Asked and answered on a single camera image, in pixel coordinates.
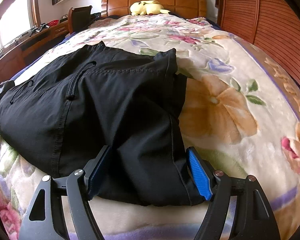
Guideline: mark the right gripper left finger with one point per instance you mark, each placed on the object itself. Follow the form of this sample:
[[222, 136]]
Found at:
[[54, 198]]

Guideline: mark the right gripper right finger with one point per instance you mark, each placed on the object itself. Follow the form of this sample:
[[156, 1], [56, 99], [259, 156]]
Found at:
[[253, 217]]

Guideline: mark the black coat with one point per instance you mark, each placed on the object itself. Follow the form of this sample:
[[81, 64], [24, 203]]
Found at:
[[60, 118]]

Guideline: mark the wooden desk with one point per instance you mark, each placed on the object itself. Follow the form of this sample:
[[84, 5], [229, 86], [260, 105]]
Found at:
[[31, 49]]

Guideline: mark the floral blanket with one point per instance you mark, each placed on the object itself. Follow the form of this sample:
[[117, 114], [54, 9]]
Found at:
[[241, 114]]

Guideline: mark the red bowl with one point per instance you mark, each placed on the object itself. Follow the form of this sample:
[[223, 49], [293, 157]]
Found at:
[[53, 23]]

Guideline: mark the wooden chair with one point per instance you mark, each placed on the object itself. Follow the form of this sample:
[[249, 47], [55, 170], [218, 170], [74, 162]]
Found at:
[[78, 18]]

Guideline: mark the yellow plush toy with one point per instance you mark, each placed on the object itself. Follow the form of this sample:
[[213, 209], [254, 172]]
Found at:
[[150, 7]]

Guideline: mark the wooden wardrobe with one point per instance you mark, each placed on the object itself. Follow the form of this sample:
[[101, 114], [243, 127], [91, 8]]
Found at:
[[271, 25]]

